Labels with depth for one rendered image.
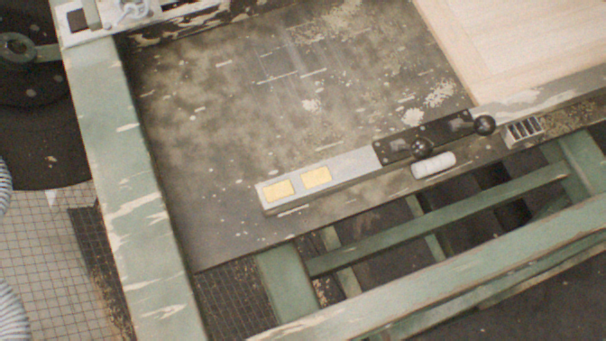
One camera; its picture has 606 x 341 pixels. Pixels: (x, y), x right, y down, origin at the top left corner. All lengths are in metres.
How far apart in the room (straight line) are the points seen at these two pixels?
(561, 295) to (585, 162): 1.35
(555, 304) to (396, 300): 1.66
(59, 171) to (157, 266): 0.64
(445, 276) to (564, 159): 0.41
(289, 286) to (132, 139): 0.37
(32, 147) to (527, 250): 1.13
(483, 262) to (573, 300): 1.55
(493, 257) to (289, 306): 0.35
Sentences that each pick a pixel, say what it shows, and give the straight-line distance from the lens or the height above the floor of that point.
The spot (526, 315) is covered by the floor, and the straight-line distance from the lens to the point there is 2.61.
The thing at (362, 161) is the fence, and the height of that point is 1.52.
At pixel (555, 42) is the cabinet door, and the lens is 1.30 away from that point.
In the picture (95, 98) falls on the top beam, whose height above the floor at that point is 1.88.
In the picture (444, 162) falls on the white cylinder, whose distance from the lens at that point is 1.05.
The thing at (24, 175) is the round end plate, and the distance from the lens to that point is 1.45.
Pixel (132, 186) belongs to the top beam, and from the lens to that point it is 0.95.
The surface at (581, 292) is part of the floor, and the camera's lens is 2.49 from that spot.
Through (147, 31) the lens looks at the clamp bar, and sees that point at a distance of 1.16.
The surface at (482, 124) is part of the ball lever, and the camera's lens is 0.96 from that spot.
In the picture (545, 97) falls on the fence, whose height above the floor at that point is 1.20.
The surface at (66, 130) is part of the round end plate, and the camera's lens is 1.56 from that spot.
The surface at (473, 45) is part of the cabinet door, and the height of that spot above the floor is 1.24.
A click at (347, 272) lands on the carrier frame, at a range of 2.08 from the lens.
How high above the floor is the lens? 2.28
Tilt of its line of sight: 42 degrees down
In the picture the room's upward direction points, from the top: 92 degrees counter-clockwise
